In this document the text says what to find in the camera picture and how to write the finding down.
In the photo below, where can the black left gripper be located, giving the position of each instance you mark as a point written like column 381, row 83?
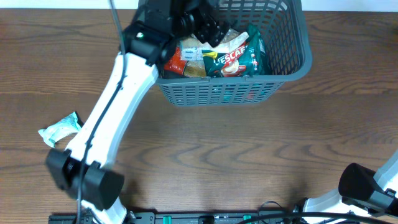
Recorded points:
column 203, row 25

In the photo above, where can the brown patterned snack bag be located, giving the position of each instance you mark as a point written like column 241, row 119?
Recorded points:
column 232, row 40

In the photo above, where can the green Nescafe coffee bag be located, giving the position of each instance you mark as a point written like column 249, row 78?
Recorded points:
column 249, row 58

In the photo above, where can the pale green plastic pouch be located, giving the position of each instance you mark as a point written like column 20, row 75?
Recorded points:
column 63, row 128

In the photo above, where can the multicolour tissue pack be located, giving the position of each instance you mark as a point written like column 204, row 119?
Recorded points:
column 189, row 54

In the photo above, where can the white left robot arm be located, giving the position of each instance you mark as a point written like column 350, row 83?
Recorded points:
column 84, row 169

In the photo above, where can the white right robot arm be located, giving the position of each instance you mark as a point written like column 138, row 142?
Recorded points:
column 361, row 191

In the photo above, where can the grey plastic basket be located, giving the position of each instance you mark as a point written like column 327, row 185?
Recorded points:
column 288, row 56

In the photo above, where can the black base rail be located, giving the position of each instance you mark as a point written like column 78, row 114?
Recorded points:
column 177, row 218

